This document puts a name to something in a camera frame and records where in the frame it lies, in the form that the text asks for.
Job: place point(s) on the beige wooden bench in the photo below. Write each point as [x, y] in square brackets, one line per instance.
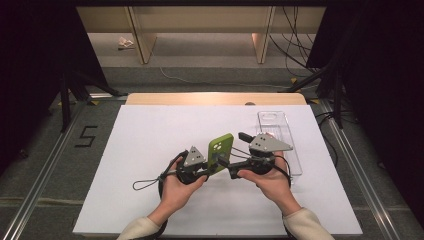
[200, 20]

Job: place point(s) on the green phone case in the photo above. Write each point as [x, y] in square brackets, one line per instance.
[220, 148]

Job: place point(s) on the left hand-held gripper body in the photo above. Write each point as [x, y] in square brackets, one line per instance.
[194, 158]

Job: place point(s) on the black metal stand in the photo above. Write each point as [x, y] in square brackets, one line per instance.
[80, 86]
[330, 86]

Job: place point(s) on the black curtain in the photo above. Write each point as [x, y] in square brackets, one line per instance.
[30, 66]
[383, 83]

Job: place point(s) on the person's left hand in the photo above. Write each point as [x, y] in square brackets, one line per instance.
[180, 196]

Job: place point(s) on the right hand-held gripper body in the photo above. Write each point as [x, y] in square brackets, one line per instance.
[266, 145]

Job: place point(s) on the metal floor rail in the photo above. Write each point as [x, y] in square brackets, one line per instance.
[40, 186]
[363, 180]

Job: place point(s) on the clear plastic tray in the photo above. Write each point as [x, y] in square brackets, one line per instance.
[278, 123]

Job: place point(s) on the crumpled white paper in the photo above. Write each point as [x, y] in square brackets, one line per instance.
[125, 43]

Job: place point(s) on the person's right hand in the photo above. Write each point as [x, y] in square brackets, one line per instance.
[270, 186]

